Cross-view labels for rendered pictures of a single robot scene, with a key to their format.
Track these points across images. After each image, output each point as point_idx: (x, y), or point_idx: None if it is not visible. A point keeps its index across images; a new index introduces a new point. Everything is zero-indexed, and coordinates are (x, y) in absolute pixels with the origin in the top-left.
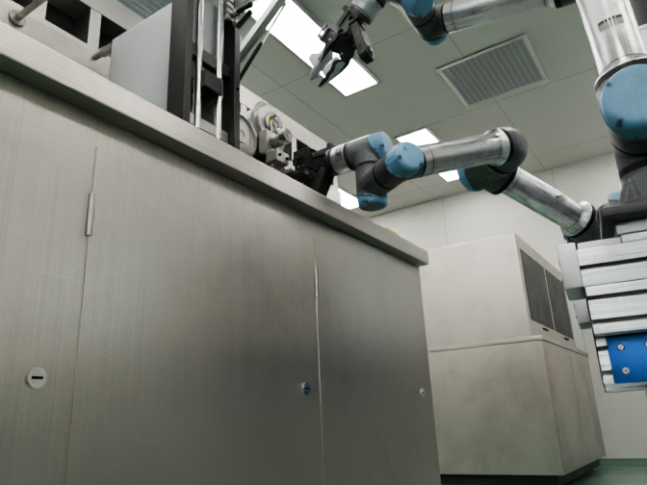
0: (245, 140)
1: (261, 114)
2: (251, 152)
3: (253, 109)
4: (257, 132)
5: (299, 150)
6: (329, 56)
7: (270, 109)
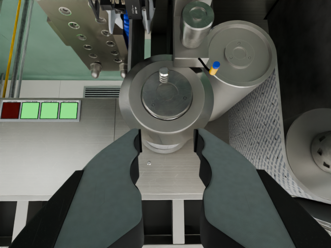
0: (231, 44)
1: (199, 102)
2: (216, 30)
3: (211, 111)
4: (199, 73)
5: (148, 5)
6: (247, 215)
7: (174, 125)
